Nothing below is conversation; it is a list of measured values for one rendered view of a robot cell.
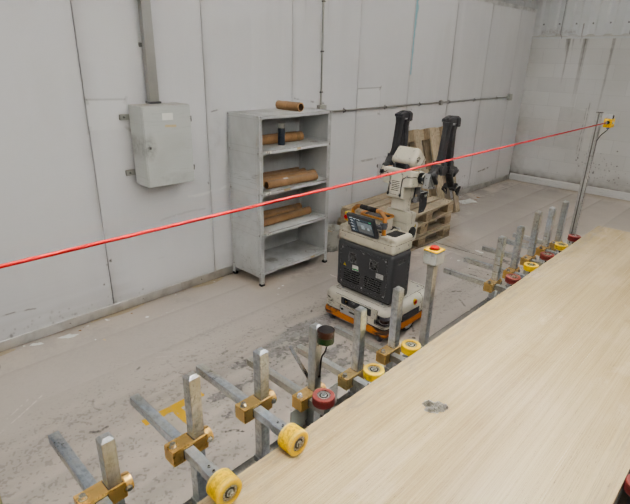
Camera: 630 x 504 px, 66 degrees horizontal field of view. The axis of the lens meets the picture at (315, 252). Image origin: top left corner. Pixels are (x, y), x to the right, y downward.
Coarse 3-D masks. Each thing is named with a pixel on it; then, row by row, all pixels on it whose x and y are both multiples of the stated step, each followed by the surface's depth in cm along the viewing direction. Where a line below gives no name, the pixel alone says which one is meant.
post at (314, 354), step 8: (312, 328) 170; (312, 336) 171; (312, 344) 172; (312, 352) 173; (320, 352) 174; (312, 360) 174; (312, 368) 175; (312, 376) 176; (312, 384) 178; (320, 384) 180; (312, 416) 183
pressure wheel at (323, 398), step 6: (318, 390) 173; (324, 390) 173; (330, 390) 173; (312, 396) 170; (318, 396) 170; (324, 396) 170; (330, 396) 170; (312, 402) 171; (318, 402) 168; (324, 402) 167; (330, 402) 168; (318, 408) 169; (324, 408) 168
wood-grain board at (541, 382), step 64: (576, 256) 302; (512, 320) 225; (576, 320) 226; (384, 384) 178; (448, 384) 179; (512, 384) 180; (576, 384) 181; (320, 448) 148; (384, 448) 149; (448, 448) 149; (512, 448) 150; (576, 448) 150
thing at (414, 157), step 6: (396, 150) 379; (402, 150) 375; (408, 150) 372; (414, 150) 369; (420, 150) 368; (396, 156) 376; (402, 156) 372; (408, 156) 369; (414, 156) 367; (420, 156) 370; (402, 162) 372; (408, 162) 368; (414, 162) 366; (420, 162) 372; (420, 168) 374
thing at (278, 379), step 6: (252, 360) 197; (252, 366) 196; (270, 372) 190; (276, 372) 190; (270, 378) 189; (276, 378) 186; (282, 378) 186; (276, 384) 187; (282, 384) 185; (288, 384) 183; (294, 384) 183; (288, 390) 183; (294, 390) 180; (312, 408) 175; (324, 414) 171
